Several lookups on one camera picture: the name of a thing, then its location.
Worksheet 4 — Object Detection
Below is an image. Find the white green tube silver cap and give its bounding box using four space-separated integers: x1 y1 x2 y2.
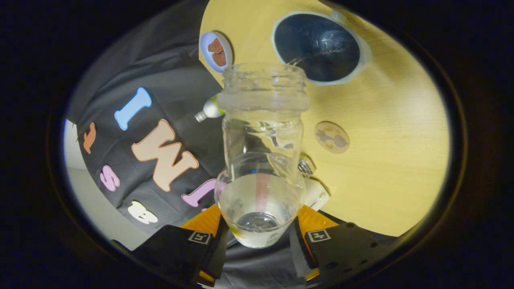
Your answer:
194 96 225 123

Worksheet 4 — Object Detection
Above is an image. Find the black backdrop cloth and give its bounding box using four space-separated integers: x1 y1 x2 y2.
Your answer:
66 0 398 289

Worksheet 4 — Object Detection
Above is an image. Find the round wooden coaster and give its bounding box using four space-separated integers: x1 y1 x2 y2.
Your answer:
314 121 351 155

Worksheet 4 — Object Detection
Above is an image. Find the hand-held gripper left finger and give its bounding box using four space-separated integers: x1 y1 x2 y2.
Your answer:
128 204 230 287

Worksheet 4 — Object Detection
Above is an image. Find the clear plastic juice bottle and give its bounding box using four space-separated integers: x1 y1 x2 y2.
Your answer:
214 62 310 249

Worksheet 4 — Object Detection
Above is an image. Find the wooden table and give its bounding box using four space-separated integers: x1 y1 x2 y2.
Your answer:
199 0 451 237

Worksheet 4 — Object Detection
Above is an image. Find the light blue cup dark inside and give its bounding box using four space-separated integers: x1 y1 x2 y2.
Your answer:
271 10 373 86

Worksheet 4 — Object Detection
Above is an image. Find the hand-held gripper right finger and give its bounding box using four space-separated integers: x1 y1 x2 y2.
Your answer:
288 205 398 286

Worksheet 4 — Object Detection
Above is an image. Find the round blue coaster brown print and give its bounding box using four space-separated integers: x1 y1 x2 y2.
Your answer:
199 31 234 74

